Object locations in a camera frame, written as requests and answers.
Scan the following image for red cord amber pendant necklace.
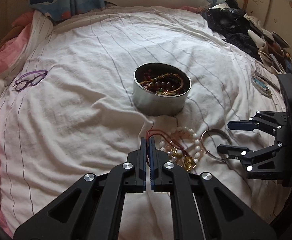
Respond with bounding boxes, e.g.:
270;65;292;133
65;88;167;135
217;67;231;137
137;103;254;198
147;129;198;172

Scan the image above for pile of bracelets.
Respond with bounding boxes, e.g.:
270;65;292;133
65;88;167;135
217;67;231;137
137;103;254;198
138;66;186;97

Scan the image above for white bead bracelet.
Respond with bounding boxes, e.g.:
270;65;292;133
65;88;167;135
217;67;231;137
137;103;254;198
160;127;203;166

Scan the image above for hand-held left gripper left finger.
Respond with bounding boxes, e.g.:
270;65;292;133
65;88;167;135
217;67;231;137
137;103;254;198
14;137;148;240

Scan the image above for beige cloth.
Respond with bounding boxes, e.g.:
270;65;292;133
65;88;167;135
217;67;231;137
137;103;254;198
243;15;286;70

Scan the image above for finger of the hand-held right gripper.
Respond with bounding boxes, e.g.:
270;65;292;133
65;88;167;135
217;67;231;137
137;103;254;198
228;110;289;137
217;141;285;174

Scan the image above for dark clothes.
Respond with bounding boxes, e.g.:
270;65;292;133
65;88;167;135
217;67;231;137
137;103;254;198
201;4;264;60

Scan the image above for silver bangle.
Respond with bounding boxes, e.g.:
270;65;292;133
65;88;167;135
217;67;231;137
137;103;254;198
200;128;233;162

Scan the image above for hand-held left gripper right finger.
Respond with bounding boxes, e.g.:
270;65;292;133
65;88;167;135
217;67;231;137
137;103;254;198
149;137;277;240

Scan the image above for round metal tin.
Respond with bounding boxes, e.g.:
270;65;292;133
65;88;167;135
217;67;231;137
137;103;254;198
133;62;192;117

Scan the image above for white striped duvet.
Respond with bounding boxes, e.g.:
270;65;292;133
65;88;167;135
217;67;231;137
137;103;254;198
0;5;292;240

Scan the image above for purple glasses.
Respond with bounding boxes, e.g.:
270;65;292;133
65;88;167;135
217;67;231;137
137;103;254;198
13;69;48;92

